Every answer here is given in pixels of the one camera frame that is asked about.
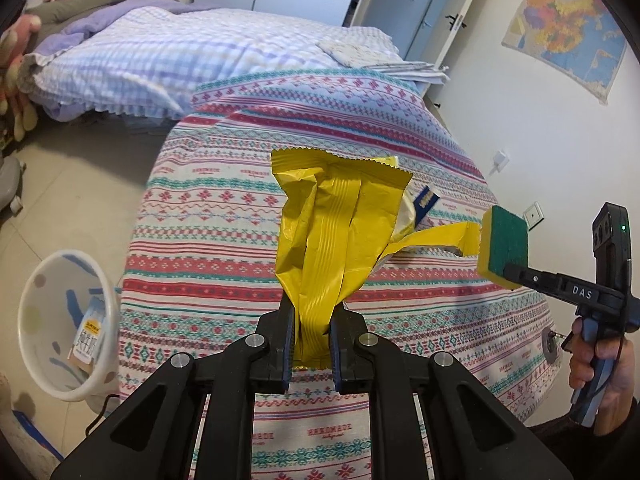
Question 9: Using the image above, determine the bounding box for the blue floor item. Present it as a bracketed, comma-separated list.
[12, 410, 52, 449]

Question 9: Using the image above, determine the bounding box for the wall map poster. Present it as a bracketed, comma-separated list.
[501, 0, 629, 107]

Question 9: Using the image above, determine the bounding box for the patterned red green tablecloth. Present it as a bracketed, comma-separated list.
[117, 72, 557, 480]

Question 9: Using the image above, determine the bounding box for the yellow and white packet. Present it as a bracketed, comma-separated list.
[372, 156, 440, 257]

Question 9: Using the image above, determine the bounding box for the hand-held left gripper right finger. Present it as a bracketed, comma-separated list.
[329, 304, 576, 480]

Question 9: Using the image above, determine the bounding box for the lilac blanket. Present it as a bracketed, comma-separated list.
[37, 0, 232, 47]

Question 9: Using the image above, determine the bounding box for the white wall switch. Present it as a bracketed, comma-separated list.
[522, 201, 547, 229]

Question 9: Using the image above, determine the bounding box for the stack of striped cloths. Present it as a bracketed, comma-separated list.
[370, 60, 452, 87]

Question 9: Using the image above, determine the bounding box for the person's right hand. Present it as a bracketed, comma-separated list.
[567, 317, 640, 437]

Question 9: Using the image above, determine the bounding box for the blue checked quilt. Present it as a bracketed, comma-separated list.
[27, 5, 401, 122]

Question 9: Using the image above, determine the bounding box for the green and yellow sponge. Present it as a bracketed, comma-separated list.
[476, 205, 530, 292]

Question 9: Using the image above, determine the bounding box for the pink plush toy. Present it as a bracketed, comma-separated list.
[0, 14, 44, 92]

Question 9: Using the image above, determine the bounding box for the white spotted waste bin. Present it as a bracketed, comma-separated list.
[17, 249, 122, 412]

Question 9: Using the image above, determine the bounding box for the cream floral cloth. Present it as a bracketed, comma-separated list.
[0, 372, 64, 480]

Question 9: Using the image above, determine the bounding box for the yellow plastic wrapper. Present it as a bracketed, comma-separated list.
[270, 149, 482, 372]

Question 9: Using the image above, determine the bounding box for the light blue carton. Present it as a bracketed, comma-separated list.
[70, 297, 109, 368]

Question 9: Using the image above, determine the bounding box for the grey study chair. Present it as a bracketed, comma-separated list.
[0, 152, 27, 214]

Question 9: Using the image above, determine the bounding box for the black floor cable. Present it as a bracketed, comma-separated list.
[84, 391, 122, 437]

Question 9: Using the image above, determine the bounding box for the grey round disc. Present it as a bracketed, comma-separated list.
[542, 329, 562, 367]

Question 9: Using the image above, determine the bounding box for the folded white patterned cloth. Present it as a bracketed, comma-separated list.
[317, 37, 402, 69]

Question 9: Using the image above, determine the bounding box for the white door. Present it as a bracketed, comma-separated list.
[350, 0, 492, 87]

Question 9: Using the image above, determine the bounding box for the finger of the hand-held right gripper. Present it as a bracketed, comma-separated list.
[501, 261, 621, 313]

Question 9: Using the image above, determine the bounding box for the person's right forearm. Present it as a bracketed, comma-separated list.
[529, 397, 640, 480]

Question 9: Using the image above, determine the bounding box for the yellowish plush toy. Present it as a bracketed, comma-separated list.
[0, 80, 39, 142]

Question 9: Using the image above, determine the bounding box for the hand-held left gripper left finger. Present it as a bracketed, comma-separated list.
[50, 296, 297, 480]

